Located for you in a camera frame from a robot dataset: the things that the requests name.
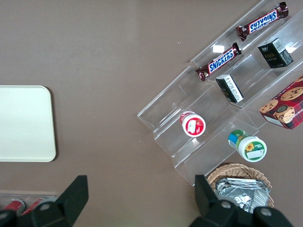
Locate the clear acrylic stepped shelf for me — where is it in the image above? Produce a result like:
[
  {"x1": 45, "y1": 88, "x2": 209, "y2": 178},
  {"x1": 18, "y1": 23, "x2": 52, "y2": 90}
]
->
[{"x1": 136, "y1": 0, "x2": 303, "y2": 187}]

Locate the green lid sunflower jar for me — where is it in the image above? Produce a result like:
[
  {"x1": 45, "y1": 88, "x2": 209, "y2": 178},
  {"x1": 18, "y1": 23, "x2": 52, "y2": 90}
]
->
[{"x1": 228, "y1": 129, "x2": 267, "y2": 163}]

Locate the Snickers chocolate bar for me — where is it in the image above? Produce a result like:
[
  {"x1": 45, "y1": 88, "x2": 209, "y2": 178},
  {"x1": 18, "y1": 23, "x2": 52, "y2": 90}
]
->
[
  {"x1": 195, "y1": 42, "x2": 242, "y2": 82},
  {"x1": 236, "y1": 1, "x2": 290, "y2": 42}
]

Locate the red lid white jar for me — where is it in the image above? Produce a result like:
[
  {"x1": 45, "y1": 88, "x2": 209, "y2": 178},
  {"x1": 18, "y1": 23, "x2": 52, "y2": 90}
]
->
[{"x1": 179, "y1": 110, "x2": 206, "y2": 138}]

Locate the small black carton box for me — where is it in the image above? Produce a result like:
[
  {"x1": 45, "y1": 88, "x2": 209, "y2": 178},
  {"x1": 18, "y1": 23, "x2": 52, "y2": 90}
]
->
[
  {"x1": 257, "y1": 37, "x2": 294, "y2": 69},
  {"x1": 215, "y1": 74, "x2": 245, "y2": 104}
]

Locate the cream plastic serving tray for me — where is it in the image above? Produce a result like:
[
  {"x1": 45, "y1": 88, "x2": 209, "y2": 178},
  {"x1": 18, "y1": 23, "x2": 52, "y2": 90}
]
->
[{"x1": 0, "y1": 85, "x2": 57, "y2": 163}]

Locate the red plaid cookie box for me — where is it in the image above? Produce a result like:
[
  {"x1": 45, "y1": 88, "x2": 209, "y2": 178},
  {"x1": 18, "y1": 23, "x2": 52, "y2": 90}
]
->
[{"x1": 258, "y1": 75, "x2": 303, "y2": 130}]

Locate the light wicker basket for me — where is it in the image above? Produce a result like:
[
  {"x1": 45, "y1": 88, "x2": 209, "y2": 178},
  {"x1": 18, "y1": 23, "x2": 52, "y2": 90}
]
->
[{"x1": 206, "y1": 162, "x2": 275, "y2": 209}]

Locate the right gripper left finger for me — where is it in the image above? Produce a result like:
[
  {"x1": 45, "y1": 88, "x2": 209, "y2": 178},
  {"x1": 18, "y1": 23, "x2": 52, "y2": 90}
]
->
[{"x1": 30, "y1": 175, "x2": 89, "y2": 227}]

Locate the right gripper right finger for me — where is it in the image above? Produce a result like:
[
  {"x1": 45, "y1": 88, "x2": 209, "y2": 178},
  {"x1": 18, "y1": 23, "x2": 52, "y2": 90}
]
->
[{"x1": 191, "y1": 174, "x2": 239, "y2": 227}]

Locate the clear acrylic bottle rack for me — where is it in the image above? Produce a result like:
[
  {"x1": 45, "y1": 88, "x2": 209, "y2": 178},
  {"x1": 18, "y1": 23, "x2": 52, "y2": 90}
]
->
[{"x1": 0, "y1": 189, "x2": 59, "y2": 213}]

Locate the silver foil pack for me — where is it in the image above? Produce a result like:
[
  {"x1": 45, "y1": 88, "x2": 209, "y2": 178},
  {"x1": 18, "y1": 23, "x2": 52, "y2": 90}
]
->
[{"x1": 215, "y1": 177, "x2": 272, "y2": 213}]

